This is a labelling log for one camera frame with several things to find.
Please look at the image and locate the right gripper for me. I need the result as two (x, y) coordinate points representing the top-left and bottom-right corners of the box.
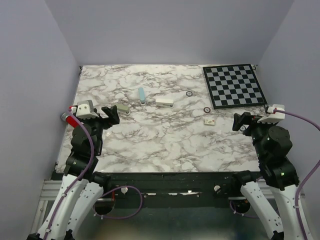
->
(232, 110), (278, 160)

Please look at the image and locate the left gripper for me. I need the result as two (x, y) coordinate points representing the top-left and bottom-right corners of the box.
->
(73, 104), (120, 154)

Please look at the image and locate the beige green stapler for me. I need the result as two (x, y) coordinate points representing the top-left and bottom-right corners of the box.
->
(116, 104), (131, 115)

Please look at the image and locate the staple box sleeve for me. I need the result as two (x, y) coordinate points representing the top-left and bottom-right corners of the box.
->
(204, 119), (215, 126)

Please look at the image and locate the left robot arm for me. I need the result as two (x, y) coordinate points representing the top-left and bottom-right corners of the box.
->
(27, 100), (120, 240)

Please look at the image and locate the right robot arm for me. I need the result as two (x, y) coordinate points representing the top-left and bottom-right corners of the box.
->
(230, 105), (314, 240)

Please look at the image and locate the light blue stapler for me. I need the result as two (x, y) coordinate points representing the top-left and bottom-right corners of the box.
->
(138, 87), (146, 106)

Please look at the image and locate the white stapler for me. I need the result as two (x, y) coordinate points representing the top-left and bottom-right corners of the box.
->
(155, 98), (174, 108)

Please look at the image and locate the black white checkerboard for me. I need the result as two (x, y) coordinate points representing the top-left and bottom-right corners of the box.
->
(202, 63), (267, 110)

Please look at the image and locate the red poker chip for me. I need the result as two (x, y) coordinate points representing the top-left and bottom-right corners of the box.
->
(203, 107), (211, 113)

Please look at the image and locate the blue poker chip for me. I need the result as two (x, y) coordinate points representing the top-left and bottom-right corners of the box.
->
(186, 91), (193, 97)

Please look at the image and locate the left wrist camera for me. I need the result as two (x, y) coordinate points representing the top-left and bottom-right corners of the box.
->
(75, 100), (98, 119)

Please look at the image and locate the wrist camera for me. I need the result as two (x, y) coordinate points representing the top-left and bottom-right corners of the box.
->
(75, 100), (98, 119)
(257, 104), (285, 124)

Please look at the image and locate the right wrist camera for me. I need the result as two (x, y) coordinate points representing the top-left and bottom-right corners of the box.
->
(257, 104), (285, 124)

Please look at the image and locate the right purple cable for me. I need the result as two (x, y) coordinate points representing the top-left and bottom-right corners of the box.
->
(229, 106), (320, 240)

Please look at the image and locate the red handled tool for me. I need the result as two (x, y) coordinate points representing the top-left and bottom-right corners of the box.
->
(60, 112), (78, 128)

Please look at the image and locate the black mounting base plate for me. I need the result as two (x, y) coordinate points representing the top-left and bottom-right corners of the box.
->
(96, 172), (242, 210)

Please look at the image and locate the aluminium rail frame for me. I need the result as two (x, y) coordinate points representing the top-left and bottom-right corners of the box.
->
(28, 176), (313, 240)

